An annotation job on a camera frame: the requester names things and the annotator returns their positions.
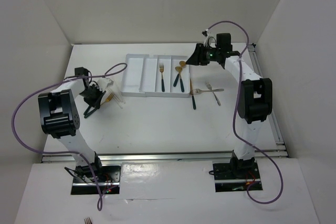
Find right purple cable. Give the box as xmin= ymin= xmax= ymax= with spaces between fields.
xmin=204 ymin=20 xmax=285 ymax=204

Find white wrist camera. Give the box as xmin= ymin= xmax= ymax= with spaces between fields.
xmin=97 ymin=78 xmax=114 ymax=92
xmin=202 ymin=29 xmax=216 ymax=47

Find gold spoon green handle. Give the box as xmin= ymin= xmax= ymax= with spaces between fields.
xmin=179 ymin=61 xmax=186 ymax=92
xmin=173 ymin=66 xmax=182 ymax=87

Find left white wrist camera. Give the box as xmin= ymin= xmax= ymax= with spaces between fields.
xmin=97 ymin=78 xmax=114 ymax=92

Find fork tines at bottom edge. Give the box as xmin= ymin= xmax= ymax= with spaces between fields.
xmin=84 ymin=217 xmax=92 ymax=224

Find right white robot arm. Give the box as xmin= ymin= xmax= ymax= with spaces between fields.
xmin=186 ymin=30 xmax=272 ymax=179

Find silver fork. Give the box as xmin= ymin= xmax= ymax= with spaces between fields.
xmin=206 ymin=82 xmax=221 ymax=106
xmin=190 ymin=89 xmax=224 ymax=95

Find gold knife green handle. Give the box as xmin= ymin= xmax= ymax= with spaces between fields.
xmin=83 ymin=94 xmax=104 ymax=119
xmin=190 ymin=78 xmax=196 ymax=110

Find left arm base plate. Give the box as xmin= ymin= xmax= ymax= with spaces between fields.
xmin=70 ymin=163 xmax=122 ymax=195

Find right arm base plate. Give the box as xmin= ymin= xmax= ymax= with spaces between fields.
xmin=208 ymin=163 xmax=263 ymax=193

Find gold fork green handle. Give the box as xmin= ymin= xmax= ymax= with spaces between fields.
xmin=159 ymin=63 xmax=165 ymax=92
xmin=101 ymin=93 xmax=114 ymax=105

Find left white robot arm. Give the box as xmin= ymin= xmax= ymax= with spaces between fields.
xmin=38 ymin=67 xmax=106 ymax=182

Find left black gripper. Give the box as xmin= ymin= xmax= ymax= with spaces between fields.
xmin=79 ymin=84 xmax=106 ymax=109

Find purple cable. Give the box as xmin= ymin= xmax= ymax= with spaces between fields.
xmin=204 ymin=20 xmax=285 ymax=204
xmin=12 ymin=62 xmax=128 ymax=211

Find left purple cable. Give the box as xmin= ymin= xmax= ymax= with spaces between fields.
xmin=12 ymin=62 xmax=128 ymax=211

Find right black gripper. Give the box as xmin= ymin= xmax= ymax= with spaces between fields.
xmin=186 ymin=43 xmax=221 ymax=66

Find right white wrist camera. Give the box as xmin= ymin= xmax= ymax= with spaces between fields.
xmin=202 ymin=29 xmax=216 ymax=47

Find white divided cutlery tray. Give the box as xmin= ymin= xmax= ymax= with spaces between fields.
xmin=121 ymin=54 xmax=190 ymax=98

